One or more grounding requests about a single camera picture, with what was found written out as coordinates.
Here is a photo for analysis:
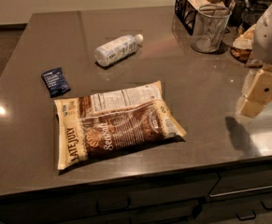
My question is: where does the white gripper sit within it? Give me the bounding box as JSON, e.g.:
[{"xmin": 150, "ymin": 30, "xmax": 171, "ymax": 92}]
[{"xmin": 237, "ymin": 4, "xmax": 272, "ymax": 118}]

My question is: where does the clear plastic water bottle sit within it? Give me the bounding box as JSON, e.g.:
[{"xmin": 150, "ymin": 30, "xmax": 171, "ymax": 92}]
[{"xmin": 94, "ymin": 35, "xmax": 144, "ymax": 67}]

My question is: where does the glass snack jar black lid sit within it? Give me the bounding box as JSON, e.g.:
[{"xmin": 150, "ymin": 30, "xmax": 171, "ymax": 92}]
[{"xmin": 230, "ymin": 25, "xmax": 262, "ymax": 68}]

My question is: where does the brown Late July chip bag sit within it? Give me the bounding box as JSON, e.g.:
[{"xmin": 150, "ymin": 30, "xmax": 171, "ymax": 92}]
[{"xmin": 54, "ymin": 81, "xmax": 186, "ymax": 170}]

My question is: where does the dark blue snack bar wrapper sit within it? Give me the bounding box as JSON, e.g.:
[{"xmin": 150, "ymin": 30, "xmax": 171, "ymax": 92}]
[{"xmin": 41, "ymin": 67, "xmax": 71, "ymax": 98}]

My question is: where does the dark cabinet drawer with handle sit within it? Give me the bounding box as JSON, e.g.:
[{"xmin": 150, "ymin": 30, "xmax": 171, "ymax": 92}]
[{"xmin": 209, "ymin": 163, "xmax": 272, "ymax": 201}]

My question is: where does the black wire basket organizer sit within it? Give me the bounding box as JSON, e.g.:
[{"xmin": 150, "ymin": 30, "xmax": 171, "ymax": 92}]
[{"xmin": 175, "ymin": 0, "xmax": 236, "ymax": 35}]

